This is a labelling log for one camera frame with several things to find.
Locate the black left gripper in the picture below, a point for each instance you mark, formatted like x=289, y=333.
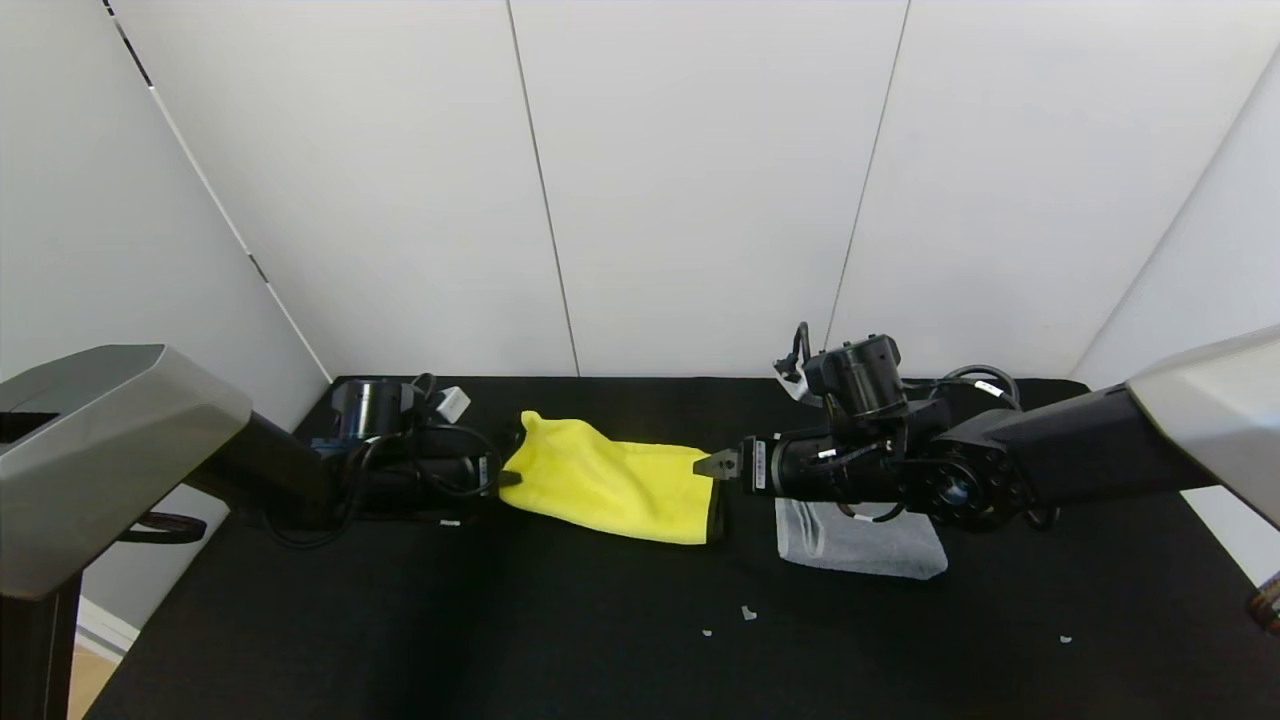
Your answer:
x=485, y=473

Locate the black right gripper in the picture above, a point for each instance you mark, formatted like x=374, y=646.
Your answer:
x=754, y=466

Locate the yellow towel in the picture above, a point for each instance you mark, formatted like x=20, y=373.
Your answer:
x=600, y=480

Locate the grey towel with orange marks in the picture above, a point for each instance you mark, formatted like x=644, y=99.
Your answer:
x=870, y=545

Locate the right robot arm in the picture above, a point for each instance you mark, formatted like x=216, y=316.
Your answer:
x=1100, y=450

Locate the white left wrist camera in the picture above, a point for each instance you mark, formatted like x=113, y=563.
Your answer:
x=453, y=403

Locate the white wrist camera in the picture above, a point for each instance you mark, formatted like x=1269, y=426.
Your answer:
x=790, y=378
x=453, y=403

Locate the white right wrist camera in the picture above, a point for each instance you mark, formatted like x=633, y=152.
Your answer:
x=790, y=378

